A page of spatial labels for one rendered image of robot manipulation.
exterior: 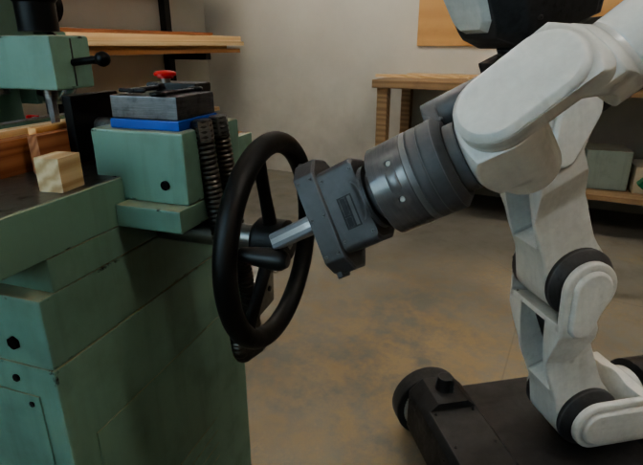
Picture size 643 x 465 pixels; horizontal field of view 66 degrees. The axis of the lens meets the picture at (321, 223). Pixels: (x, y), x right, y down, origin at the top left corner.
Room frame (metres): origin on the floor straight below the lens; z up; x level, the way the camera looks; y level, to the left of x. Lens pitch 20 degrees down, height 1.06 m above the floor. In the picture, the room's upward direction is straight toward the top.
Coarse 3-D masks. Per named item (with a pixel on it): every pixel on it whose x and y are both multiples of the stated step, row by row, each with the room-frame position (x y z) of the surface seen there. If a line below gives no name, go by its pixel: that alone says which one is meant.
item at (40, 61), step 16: (0, 48) 0.71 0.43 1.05; (16, 48) 0.70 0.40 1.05; (32, 48) 0.69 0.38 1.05; (48, 48) 0.68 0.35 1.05; (64, 48) 0.70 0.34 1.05; (80, 48) 0.73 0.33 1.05; (0, 64) 0.71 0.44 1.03; (16, 64) 0.70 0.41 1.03; (32, 64) 0.69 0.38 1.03; (48, 64) 0.68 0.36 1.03; (64, 64) 0.70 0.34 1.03; (0, 80) 0.71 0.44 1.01; (16, 80) 0.70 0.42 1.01; (32, 80) 0.69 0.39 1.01; (48, 80) 0.68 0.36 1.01; (64, 80) 0.69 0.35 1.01; (80, 80) 0.72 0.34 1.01; (48, 96) 0.72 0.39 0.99
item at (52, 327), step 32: (128, 256) 0.60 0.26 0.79; (160, 256) 0.66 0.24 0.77; (192, 256) 0.74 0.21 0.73; (0, 288) 0.50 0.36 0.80; (64, 288) 0.50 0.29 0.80; (96, 288) 0.54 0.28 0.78; (128, 288) 0.59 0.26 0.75; (160, 288) 0.65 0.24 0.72; (0, 320) 0.49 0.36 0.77; (32, 320) 0.47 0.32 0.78; (64, 320) 0.49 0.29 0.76; (96, 320) 0.53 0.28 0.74; (0, 352) 0.49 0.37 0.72; (32, 352) 0.48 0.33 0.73; (64, 352) 0.48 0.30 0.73
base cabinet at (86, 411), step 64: (128, 320) 0.59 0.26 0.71; (192, 320) 0.72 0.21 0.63; (0, 384) 0.50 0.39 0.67; (64, 384) 0.48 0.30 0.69; (128, 384) 0.57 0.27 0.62; (192, 384) 0.70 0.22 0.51; (0, 448) 0.50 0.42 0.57; (64, 448) 0.47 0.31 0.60; (128, 448) 0.55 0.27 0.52; (192, 448) 0.68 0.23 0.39
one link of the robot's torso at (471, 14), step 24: (456, 0) 0.88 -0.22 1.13; (480, 0) 0.82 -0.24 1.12; (504, 0) 0.79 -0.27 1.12; (528, 0) 0.78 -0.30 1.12; (552, 0) 0.79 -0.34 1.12; (576, 0) 0.80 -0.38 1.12; (600, 0) 0.82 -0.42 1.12; (456, 24) 0.91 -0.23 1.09; (480, 24) 0.84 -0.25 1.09; (504, 24) 0.81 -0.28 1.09; (528, 24) 0.79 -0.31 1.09; (480, 48) 0.96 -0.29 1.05; (504, 48) 0.88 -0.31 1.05
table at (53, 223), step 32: (0, 192) 0.54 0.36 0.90; (32, 192) 0.54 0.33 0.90; (64, 192) 0.54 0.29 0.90; (96, 192) 0.57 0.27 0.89; (0, 224) 0.45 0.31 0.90; (32, 224) 0.48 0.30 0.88; (64, 224) 0.52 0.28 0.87; (96, 224) 0.56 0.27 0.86; (128, 224) 0.58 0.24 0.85; (160, 224) 0.57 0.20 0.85; (192, 224) 0.58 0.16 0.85; (0, 256) 0.44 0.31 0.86; (32, 256) 0.47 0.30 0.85
